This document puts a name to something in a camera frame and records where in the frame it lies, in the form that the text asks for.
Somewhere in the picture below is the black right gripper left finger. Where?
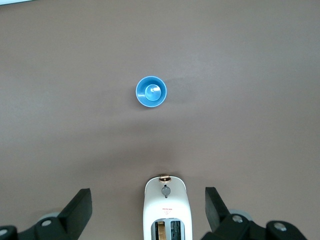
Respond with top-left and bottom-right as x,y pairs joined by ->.
0,188 -> 93,240

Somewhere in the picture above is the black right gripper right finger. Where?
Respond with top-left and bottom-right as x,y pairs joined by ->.
202,186 -> 309,240

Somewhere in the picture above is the blue plastic cup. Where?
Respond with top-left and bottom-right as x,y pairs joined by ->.
135,75 -> 168,109

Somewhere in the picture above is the cream white toaster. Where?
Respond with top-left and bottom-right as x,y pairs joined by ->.
142,173 -> 193,240

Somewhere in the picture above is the brown bread slice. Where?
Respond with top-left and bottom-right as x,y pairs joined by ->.
156,220 -> 167,240

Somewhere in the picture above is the brown table cover sheet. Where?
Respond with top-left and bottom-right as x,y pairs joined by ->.
0,0 -> 320,240

